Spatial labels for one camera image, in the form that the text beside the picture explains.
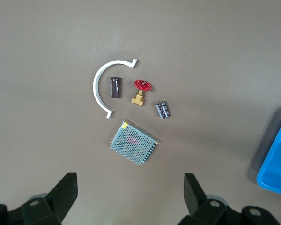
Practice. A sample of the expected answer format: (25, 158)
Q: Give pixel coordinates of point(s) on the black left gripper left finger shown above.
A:
(49, 211)

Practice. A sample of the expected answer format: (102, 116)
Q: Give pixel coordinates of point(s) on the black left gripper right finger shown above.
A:
(208, 211)

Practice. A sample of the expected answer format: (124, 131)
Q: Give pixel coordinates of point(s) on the short dark capacitor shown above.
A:
(163, 109)

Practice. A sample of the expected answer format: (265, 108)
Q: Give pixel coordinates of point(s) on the long dark capacitor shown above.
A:
(115, 87)

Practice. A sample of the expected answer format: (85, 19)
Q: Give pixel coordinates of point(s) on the blue plastic tray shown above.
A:
(276, 164)

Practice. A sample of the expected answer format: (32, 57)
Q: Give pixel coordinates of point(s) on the metal mesh power supply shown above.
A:
(133, 143)

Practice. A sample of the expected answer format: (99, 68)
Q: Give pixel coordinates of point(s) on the brass valve red handwheel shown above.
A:
(138, 97)

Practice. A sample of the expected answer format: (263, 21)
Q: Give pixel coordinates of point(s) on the white curved plastic bracket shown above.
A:
(96, 93)

